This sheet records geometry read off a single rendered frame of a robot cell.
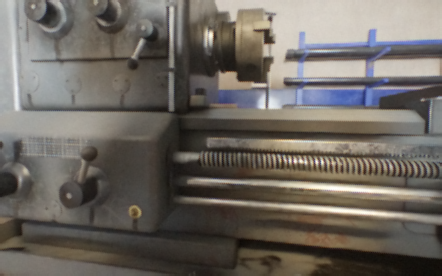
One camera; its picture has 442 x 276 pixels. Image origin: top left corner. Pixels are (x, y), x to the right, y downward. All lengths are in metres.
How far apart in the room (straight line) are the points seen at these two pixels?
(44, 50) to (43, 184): 0.40
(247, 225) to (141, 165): 0.35
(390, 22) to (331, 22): 0.83
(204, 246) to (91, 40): 0.67
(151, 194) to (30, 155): 0.33
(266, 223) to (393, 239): 0.33
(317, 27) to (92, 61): 3.77
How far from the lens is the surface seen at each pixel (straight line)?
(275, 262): 0.78
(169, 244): 0.74
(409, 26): 4.65
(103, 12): 0.72
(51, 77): 0.88
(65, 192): 0.60
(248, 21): 0.82
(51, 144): 0.69
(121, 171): 0.58
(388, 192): 0.65
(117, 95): 0.73
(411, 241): 0.82
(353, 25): 4.37
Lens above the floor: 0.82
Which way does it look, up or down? 4 degrees down
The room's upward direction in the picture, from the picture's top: 1 degrees clockwise
